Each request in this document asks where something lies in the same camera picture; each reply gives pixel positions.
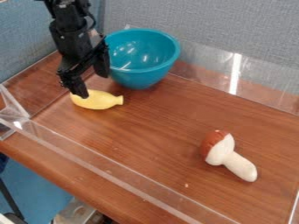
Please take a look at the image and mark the brown and white toy mushroom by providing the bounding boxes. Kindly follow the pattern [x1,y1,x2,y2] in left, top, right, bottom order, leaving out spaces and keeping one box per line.
[200,129,257,182]

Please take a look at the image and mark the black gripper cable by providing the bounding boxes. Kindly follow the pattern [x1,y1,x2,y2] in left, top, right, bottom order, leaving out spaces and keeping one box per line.
[82,10,98,32]

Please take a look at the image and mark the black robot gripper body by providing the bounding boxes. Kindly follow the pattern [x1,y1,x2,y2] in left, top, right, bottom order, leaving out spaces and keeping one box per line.
[48,8,109,88]

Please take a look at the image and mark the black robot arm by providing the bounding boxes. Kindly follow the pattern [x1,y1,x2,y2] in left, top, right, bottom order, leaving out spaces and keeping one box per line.
[36,0,109,99]

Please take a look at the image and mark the grey metal bracket under table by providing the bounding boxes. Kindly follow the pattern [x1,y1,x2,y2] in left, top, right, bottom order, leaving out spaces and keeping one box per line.
[52,198,102,224]

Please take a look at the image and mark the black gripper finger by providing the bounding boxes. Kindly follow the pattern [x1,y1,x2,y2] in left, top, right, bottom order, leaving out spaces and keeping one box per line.
[65,76,89,99]
[93,49,109,78]

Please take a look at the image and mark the blue plastic bowl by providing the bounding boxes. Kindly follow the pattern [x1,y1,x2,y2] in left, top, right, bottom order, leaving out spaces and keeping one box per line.
[105,28,181,89]

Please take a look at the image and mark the clear acrylic tray walls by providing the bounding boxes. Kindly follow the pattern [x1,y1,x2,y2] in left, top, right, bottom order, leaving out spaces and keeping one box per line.
[0,41,299,224]

